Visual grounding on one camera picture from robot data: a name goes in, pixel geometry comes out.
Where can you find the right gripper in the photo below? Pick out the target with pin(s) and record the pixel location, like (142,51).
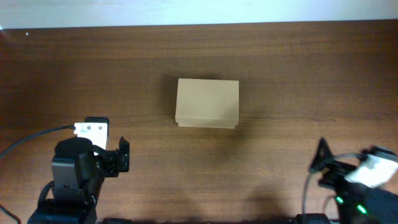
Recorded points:
(328,171)

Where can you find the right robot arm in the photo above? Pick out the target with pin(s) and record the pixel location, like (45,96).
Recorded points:
(377,205)

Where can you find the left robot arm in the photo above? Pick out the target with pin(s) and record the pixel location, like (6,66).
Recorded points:
(79,169)

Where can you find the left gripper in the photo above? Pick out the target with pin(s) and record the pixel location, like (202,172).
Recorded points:
(122,157)

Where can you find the cardboard box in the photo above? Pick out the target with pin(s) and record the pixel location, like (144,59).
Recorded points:
(205,103)

